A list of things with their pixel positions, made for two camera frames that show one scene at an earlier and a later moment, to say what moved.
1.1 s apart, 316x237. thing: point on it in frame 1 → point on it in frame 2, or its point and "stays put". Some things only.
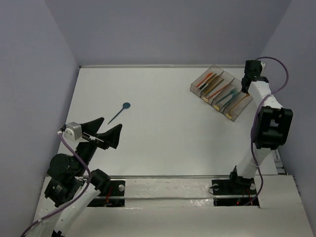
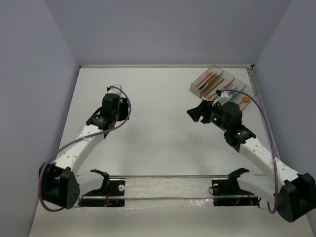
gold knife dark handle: (207, 81) stays put
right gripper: (244, 91) → (204, 109)
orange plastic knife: (209, 75) stays put
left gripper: (93, 138) → (124, 108)
